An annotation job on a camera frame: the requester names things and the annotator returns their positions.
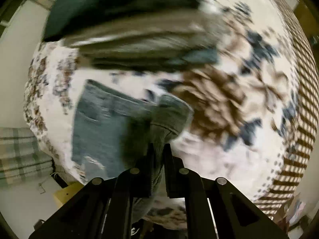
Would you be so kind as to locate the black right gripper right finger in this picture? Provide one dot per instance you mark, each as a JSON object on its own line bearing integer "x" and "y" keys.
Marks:
{"x": 215, "y": 208}

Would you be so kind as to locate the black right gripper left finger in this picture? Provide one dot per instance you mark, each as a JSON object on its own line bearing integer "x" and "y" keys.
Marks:
{"x": 102, "y": 208}

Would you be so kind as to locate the blue denim jeans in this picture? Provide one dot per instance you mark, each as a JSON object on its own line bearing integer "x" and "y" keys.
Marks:
{"x": 112, "y": 131}

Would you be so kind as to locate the yellow wooden block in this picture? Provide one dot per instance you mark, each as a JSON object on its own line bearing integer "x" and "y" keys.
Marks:
{"x": 62, "y": 196}

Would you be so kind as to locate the floral fleece blanket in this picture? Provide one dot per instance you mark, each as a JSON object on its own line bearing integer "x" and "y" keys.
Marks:
{"x": 255, "y": 111}

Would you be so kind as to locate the plaid green beige cloth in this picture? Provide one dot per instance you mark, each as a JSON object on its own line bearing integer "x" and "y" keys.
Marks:
{"x": 21, "y": 158}

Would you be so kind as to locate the grey furry folded garment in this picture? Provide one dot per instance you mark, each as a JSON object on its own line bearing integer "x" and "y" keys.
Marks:
{"x": 165, "y": 34}

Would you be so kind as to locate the dark green folded garment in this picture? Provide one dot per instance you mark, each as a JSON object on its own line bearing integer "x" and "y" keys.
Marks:
{"x": 69, "y": 16}

